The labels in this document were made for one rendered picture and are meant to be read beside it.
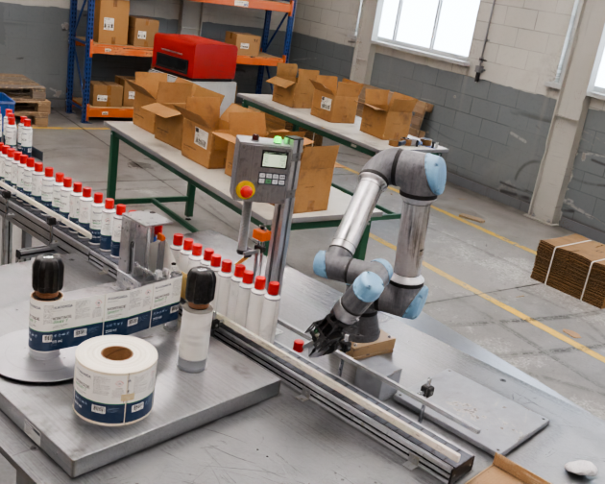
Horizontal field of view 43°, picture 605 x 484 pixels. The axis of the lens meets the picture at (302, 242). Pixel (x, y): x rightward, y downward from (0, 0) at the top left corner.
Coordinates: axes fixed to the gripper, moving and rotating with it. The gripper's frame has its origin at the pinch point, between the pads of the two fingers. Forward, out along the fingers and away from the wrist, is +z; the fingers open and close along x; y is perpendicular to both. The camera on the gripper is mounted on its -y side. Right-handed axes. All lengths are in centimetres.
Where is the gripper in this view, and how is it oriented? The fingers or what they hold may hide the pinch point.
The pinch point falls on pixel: (313, 352)
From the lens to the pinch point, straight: 228.4
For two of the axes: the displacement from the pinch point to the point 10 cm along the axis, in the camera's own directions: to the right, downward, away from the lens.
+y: -6.8, 1.4, -7.2
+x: 5.5, 7.5, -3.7
